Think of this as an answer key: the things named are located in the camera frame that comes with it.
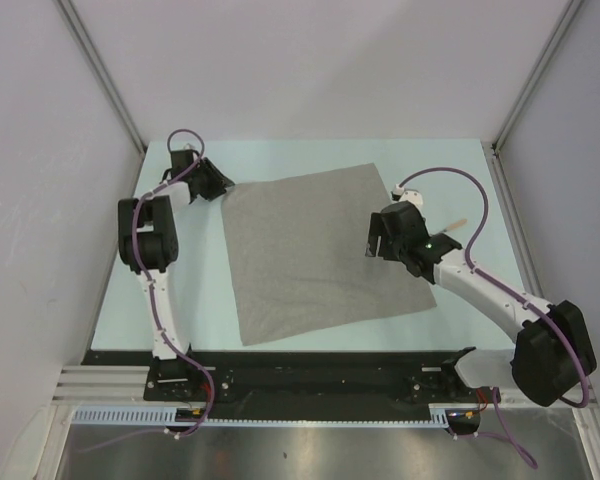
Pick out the wooden handled metal spoon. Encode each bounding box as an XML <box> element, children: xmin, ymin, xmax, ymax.
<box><xmin>435</xmin><ymin>218</ymin><xmax>467</xmax><ymax>235</ymax></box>

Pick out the grey cloth napkin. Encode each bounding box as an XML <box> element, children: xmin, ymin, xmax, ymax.
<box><xmin>222</xmin><ymin>164</ymin><xmax>436</xmax><ymax>346</ymax></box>

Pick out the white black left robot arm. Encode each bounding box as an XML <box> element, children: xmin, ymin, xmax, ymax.
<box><xmin>117</xmin><ymin>145</ymin><xmax>234</xmax><ymax>361</ymax></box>

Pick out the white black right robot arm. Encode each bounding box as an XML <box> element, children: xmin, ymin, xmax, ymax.
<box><xmin>366</xmin><ymin>201</ymin><xmax>597</xmax><ymax>407</ymax></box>

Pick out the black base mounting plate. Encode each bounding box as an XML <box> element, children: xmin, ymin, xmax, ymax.
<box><xmin>83</xmin><ymin>349</ymin><xmax>501</xmax><ymax>435</ymax></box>

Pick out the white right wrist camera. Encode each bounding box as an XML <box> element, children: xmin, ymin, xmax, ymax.
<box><xmin>391</xmin><ymin>184</ymin><xmax>424</xmax><ymax>211</ymax></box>

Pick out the right aluminium frame post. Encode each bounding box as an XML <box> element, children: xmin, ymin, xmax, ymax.
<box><xmin>494</xmin><ymin>0</ymin><xmax>598</xmax><ymax>149</ymax></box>

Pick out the aluminium frame post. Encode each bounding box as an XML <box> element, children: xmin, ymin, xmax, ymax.
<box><xmin>494</xmin><ymin>0</ymin><xmax>598</xmax><ymax>149</ymax></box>
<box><xmin>53</xmin><ymin>0</ymin><xmax>148</xmax><ymax>156</ymax></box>

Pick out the left aluminium frame post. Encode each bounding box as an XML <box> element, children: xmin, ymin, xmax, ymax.
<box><xmin>53</xmin><ymin>0</ymin><xmax>148</xmax><ymax>156</ymax></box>

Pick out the aluminium rail left front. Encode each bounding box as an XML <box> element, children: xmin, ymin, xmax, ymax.
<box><xmin>52</xmin><ymin>366</ymin><xmax>149</xmax><ymax>405</ymax></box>

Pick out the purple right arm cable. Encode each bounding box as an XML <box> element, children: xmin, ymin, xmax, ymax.
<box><xmin>397</xmin><ymin>167</ymin><xmax>594</xmax><ymax>470</ymax></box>

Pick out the white slotted cable duct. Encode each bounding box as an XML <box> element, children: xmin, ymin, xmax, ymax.
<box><xmin>71</xmin><ymin>405</ymin><xmax>449</xmax><ymax>429</ymax></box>

